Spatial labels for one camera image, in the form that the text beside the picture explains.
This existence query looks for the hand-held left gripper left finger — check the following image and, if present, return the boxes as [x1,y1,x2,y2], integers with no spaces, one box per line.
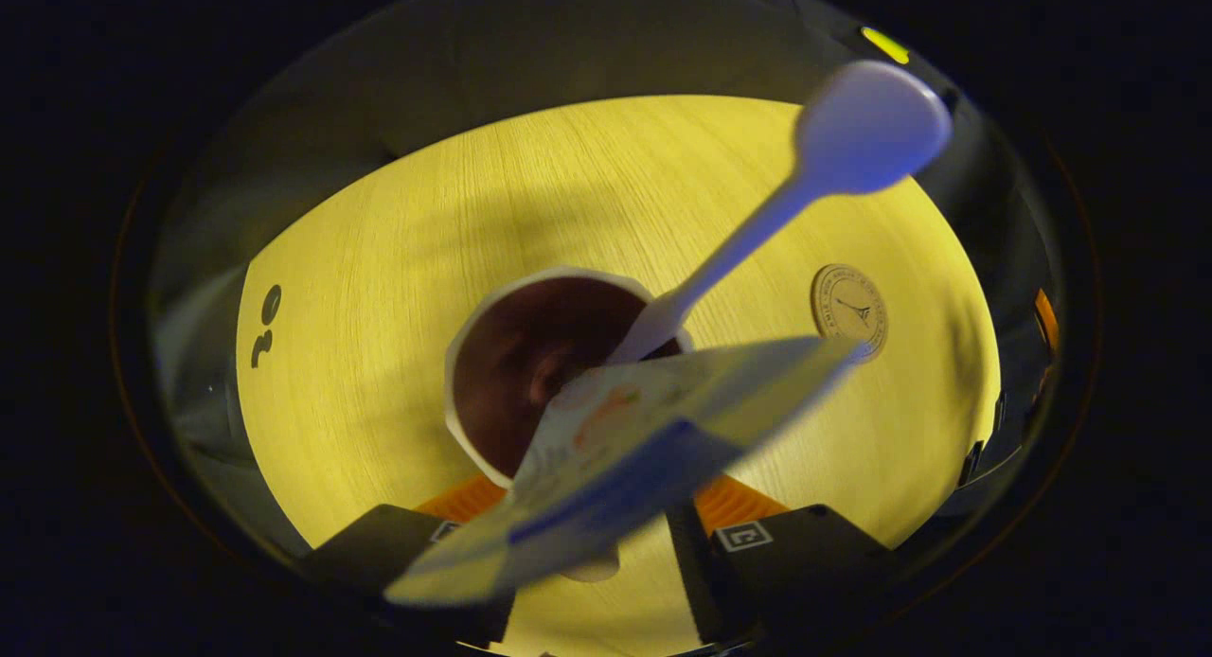
[301,474,519,648]

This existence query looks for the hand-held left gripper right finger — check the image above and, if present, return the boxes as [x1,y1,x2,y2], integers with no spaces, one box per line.
[663,474,900,648]

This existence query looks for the round brown coaster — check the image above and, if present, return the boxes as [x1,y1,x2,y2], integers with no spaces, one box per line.
[810,263,889,363]

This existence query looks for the white toothpaste tube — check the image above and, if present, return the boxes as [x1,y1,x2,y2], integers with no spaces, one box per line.
[383,335,868,609]

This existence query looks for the beige cup with handle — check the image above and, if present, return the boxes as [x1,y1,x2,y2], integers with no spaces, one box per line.
[443,266,697,584]

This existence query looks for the white toothbrush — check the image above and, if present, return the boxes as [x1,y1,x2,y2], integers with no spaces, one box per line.
[606,59,954,366]

